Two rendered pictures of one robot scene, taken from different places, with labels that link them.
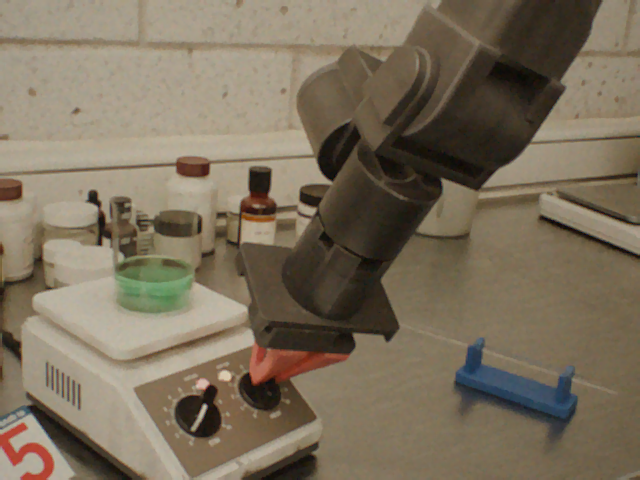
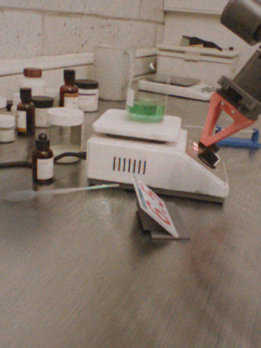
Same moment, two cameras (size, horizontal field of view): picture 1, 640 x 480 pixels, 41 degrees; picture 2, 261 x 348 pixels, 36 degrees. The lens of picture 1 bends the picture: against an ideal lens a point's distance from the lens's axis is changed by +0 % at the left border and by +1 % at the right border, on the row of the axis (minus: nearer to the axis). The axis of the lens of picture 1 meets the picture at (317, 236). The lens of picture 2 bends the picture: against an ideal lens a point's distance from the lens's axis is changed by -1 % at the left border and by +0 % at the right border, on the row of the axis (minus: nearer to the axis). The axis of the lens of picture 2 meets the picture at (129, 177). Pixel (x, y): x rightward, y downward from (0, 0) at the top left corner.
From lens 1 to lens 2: 0.49 m
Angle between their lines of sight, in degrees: 33
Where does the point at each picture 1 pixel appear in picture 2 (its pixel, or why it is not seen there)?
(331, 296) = not seen: outside the picture
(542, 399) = (250, 142)
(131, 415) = (190, 165)
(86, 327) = (144, 131)
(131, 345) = (175, 133)
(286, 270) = (245, 84)
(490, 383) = (230, 140)
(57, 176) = not seen: outside the picture
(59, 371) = (126, 158)
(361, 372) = not seen: hidden behind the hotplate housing
